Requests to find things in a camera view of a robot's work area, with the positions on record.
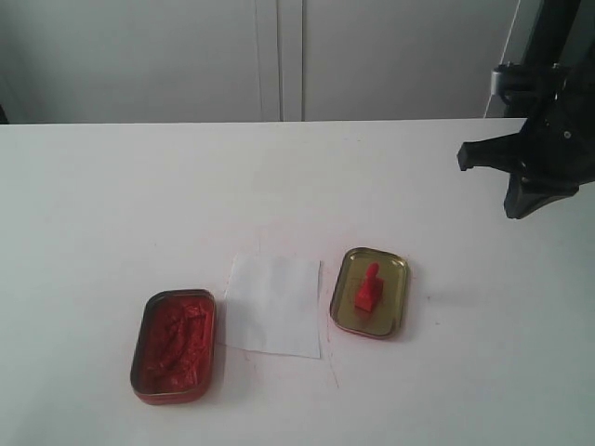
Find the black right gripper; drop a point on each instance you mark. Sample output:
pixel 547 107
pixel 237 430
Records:
pixel 557 152

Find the red plastic stamp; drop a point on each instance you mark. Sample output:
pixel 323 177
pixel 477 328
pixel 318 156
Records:
pixel 371 289

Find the red ink paste tin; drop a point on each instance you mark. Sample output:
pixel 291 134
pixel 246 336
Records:
pixel 174 356

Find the gold tin lid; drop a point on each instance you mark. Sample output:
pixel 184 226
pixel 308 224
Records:
pixel 387 317

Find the white paper sheet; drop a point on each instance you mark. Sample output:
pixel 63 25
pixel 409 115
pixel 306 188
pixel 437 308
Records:
pixel 271 306

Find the white cabinet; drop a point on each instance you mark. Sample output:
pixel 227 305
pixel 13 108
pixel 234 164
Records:
pixel 248 61

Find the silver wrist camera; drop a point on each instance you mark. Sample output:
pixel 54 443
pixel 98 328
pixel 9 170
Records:
pixel 511 81

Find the dark vertical post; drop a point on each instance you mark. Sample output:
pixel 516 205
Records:
pixel 558 32

